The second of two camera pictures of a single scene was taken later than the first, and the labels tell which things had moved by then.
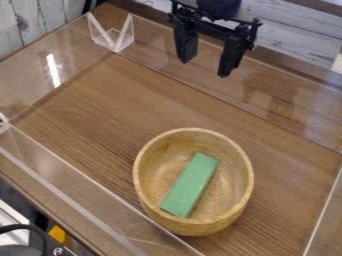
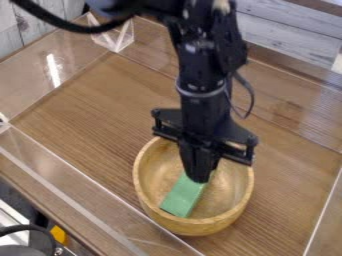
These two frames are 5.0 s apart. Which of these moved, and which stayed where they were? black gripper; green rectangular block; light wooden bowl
Moved: black gripper
Stayed: light wooden bowl; green rectangular block
